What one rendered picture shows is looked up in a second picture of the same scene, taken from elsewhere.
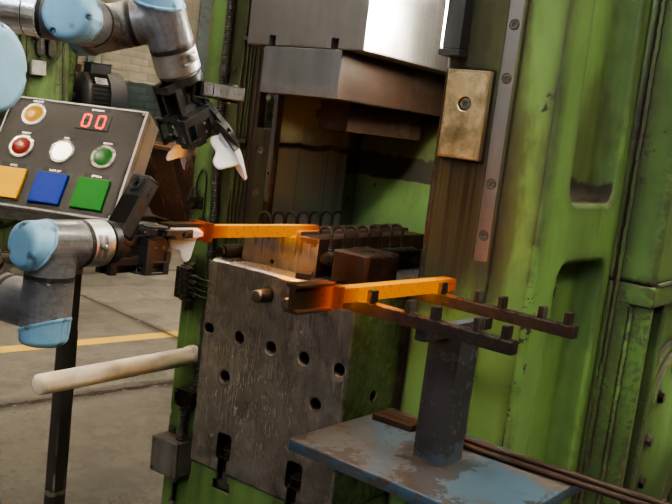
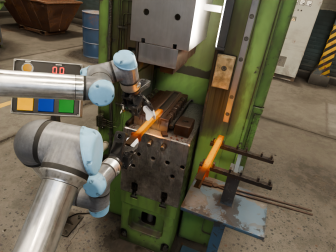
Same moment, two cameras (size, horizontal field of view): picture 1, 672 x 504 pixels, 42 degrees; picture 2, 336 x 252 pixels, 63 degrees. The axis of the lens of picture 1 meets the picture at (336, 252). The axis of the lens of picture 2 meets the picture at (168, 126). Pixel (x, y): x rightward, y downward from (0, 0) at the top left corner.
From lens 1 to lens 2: 0.84 m
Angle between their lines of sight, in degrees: 28
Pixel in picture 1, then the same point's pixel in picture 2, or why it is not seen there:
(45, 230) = (101, 181)
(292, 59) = (153, 50)
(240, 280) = not seen: hidden behind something
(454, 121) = (219, 74)
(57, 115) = (39, 68)
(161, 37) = (128, 79)
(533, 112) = (250, 73)
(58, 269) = (106, 191)
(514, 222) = (239, 110)
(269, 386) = (152, 170)
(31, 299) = (96, 204)
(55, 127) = not seen: hidden behind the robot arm
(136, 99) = not seen: outside the picture
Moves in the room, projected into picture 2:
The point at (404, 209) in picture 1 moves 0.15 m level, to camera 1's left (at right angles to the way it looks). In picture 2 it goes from (176, 82) to (155, 82)
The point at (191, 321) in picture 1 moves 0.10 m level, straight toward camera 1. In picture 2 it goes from (104, 133) to (108, 141)
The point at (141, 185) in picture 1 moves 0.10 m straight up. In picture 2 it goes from (122, 137) to (123, 114)
